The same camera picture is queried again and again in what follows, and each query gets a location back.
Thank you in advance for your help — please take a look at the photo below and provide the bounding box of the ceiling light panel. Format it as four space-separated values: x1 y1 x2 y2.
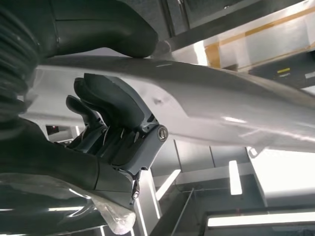
228 160 243 196
207 212 315 228

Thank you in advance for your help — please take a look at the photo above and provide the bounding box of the black carry case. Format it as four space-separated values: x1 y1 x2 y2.
248 50 315 91

